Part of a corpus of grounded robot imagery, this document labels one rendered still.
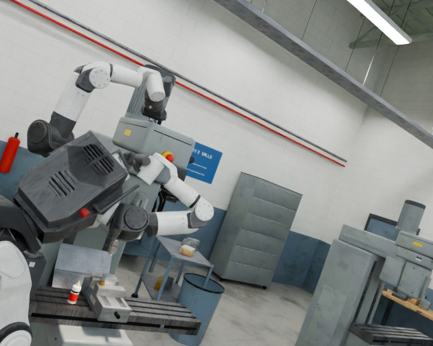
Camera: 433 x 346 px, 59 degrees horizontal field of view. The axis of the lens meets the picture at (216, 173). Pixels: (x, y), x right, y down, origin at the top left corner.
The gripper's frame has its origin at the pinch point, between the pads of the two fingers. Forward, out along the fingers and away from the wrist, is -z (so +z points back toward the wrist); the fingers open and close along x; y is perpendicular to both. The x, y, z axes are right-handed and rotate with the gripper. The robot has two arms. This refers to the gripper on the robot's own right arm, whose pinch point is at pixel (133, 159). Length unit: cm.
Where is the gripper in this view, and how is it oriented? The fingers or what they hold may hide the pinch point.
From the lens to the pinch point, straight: 175.4
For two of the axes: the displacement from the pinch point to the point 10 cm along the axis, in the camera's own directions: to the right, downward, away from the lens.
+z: 5.1, 1.8, -8.4
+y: -3.5, 9.4, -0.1
